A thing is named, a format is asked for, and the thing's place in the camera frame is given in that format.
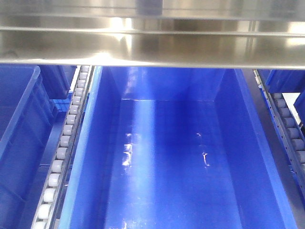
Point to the stainless steel shelf beam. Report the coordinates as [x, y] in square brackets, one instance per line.
[180, 33]

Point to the large blue plastic bin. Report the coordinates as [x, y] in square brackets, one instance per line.
[173, 148]

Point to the blue bin behind left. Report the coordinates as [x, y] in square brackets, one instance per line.
[57, 79]

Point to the blue bin at left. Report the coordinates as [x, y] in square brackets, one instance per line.
[26, 120]

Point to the blue bin at right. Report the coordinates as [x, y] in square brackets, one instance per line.
[283, 81]

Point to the right white roller track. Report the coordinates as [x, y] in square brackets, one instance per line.
[289, 131]

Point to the white roller track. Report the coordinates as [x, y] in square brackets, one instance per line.
[48, 206]
[289, 131]

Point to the left white roller track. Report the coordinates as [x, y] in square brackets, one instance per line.
[48, 206]

